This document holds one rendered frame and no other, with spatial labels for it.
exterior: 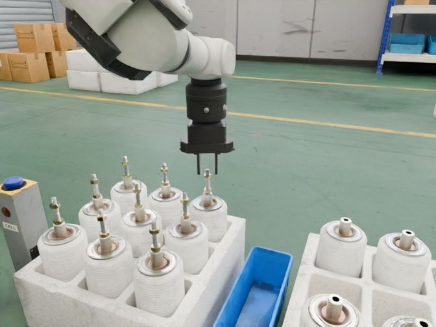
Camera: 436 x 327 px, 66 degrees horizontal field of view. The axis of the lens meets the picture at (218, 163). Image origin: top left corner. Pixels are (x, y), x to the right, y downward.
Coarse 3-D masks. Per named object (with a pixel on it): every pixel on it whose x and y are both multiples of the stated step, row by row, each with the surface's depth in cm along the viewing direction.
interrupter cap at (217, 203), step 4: (200, 196) 86; (212, 196) 86; (216, 196) 86; (196, 200) 84; (200, 200) 84; (212, 200) 85; (216, 200) 84; (220, 200) 84; (196, 204) 82; (200, 204) 83; (212, 204) 83; (216, 204) 82; (220, 204) 82; (196, 208) 81; (200, 208) 81; (204, 208) 81; (208, 208) 81; (212, 208) 81; (216, 208) 80
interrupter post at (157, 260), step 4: (152, 252) 61; (156, 252) 61; (160, 252) 62; (152, 256) 62; (156, 256) 61; (160, 256) 62; (152, 260) 62; (156, 260) 62; (160, 260) 62; (152, 264) 62; (156, 264) 62; (160, 264) 62
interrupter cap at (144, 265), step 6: (150, 252) 66; (168, 252) 66; (144, 258) 64; (150, 258) 64; (168, 258) 64; (174, 258) 64; (138, 264) 62; (144, 264) 63; (150, 264) 63; (162, 264) 63; (168, 264) 63; (174, 264) 62; (138, 270) 61; (144, 270) 61; (150, 270) 61; (156, 270) 61; (162, 270) 61; (168, 270) 61; (150, 276) 60; (156, 276) 60
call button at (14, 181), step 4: (12, 176) 79; (16, 176) 79; (4, 180) 77; (8, 180) 77; (12, 180) 77; (16, 180) 77; (20, 180) 78; (4, 184) 77; (8, 184) 76; (12, 184) 76; (16, 184) 77; (20, 184) 78
